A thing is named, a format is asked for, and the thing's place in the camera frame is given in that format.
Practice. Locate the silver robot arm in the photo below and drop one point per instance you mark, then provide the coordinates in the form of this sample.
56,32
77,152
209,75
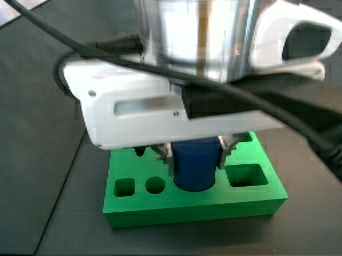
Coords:
225,39

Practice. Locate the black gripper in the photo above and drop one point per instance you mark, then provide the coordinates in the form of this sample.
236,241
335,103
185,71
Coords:
311,99

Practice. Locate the blue oval peg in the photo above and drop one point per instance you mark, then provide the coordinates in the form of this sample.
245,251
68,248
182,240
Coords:
196,163

